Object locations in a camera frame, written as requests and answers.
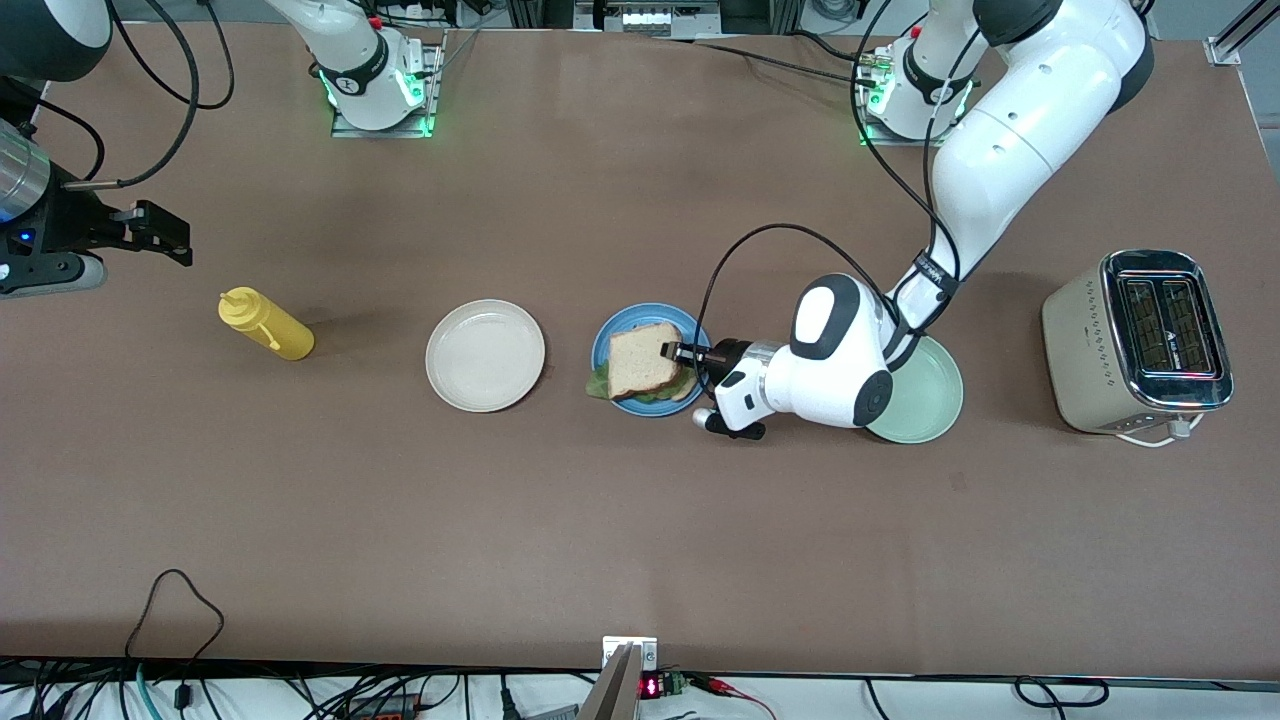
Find green lettuce leaf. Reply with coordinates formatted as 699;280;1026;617
585;364;693;405

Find yellow squeeze bottle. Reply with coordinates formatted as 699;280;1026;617
218;287;317;363

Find blue round plate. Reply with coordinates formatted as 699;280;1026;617
592;302;714;419

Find beige round plate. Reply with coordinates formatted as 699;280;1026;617
425;299;547;413

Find pale green round plate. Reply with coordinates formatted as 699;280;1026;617
864;335;965;445

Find grey electronics box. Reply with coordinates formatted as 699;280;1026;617
574;0;723;38

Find beige chrome toaster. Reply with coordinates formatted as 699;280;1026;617
1042;249;1234;436

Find aluminium corner profile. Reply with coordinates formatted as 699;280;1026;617
1204;0;1280;67

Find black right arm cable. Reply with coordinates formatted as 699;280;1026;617
0;0;237;191

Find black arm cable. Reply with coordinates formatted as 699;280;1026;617
694;0;989;393
0;0;237;191

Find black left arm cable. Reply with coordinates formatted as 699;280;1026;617
694;0;989;393

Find black cable across table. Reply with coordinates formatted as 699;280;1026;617
640;30;886;89

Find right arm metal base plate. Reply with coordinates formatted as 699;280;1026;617
331;30;447;139

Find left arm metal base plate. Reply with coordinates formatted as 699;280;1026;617
857;48;965;149

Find thin black looped cable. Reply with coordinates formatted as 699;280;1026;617
124;569;226;663

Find red clip lead wire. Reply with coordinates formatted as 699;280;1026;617
688;674;778;720

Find grey metal camera bracket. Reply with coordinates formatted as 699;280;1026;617
578;636;659;720

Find white toaster cord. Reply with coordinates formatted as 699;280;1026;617
1114;416;1203;448

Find black coiled floor cable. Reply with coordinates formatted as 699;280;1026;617
1014;676;1110;709

